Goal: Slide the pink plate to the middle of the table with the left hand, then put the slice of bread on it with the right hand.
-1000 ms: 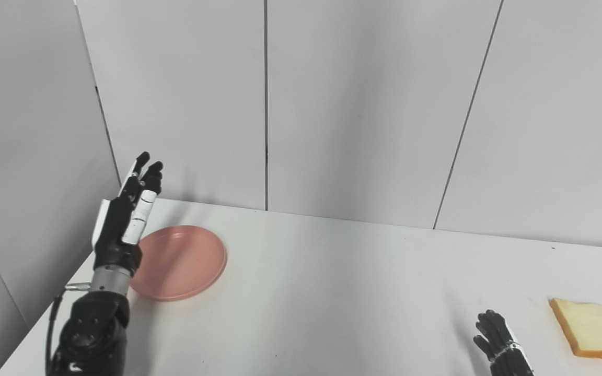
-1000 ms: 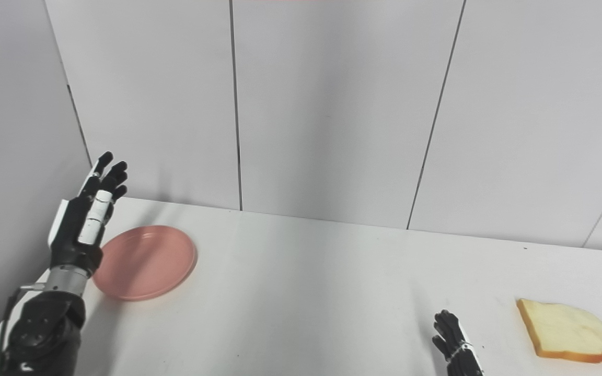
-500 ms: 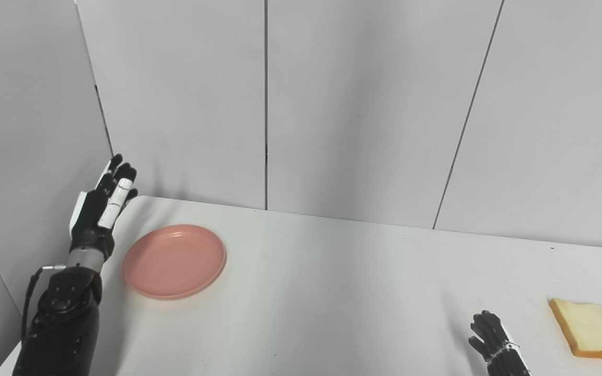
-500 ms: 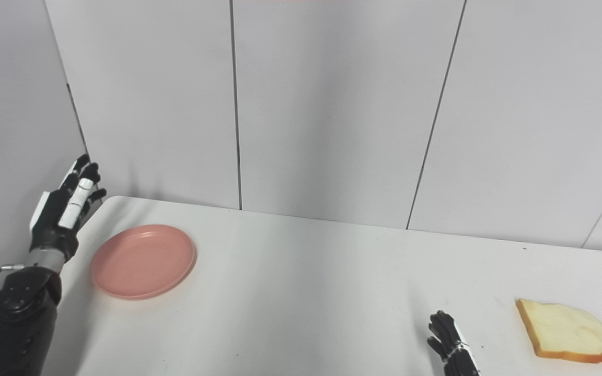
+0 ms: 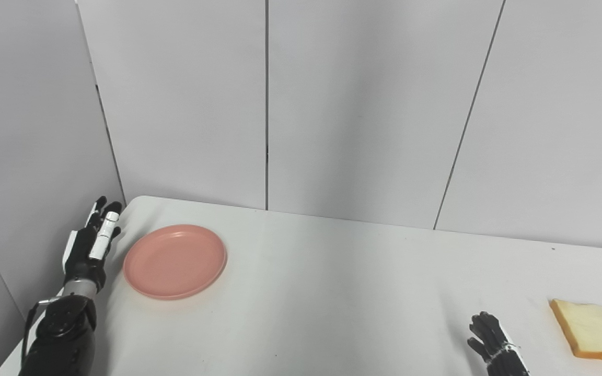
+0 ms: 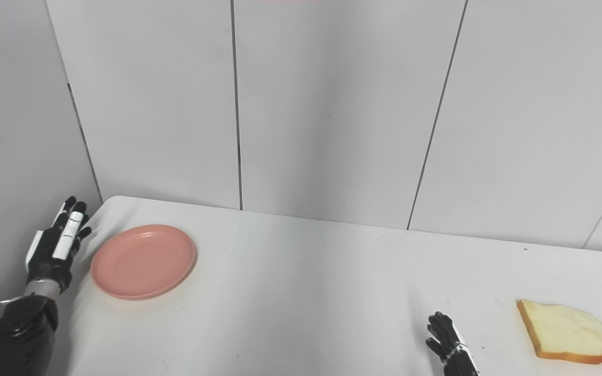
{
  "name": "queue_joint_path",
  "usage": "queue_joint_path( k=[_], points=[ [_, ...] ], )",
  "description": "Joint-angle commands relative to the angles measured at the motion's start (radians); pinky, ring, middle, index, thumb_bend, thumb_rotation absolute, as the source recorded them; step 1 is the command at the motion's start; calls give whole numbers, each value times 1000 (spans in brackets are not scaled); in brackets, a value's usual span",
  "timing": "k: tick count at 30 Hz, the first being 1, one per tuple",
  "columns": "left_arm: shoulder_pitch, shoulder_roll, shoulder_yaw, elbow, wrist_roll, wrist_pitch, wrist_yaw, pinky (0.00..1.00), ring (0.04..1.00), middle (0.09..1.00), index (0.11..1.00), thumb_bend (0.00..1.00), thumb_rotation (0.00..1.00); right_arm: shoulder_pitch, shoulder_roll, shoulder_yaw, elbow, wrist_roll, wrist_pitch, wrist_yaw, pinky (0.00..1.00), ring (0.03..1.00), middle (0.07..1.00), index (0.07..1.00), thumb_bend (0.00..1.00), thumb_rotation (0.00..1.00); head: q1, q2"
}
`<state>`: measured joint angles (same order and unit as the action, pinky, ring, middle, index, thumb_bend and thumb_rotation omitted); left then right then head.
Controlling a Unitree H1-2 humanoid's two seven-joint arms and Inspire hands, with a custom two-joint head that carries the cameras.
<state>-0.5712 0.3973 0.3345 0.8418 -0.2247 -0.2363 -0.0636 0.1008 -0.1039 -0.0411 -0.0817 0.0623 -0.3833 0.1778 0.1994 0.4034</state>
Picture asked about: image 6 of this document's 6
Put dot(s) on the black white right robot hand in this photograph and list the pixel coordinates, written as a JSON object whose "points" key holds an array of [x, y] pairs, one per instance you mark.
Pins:
{"points": [[452, 350]]}

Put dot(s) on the slice of white bread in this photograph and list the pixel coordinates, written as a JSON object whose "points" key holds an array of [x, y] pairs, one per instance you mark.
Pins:
{"points": [[565, 331]]}

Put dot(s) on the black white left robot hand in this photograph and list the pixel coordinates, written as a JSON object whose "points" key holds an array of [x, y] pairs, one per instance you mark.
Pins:
{"points": [[53, 250]]}

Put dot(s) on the pink round plate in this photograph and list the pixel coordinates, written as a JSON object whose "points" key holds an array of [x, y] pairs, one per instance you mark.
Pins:
{"points": [[143, 261]]}

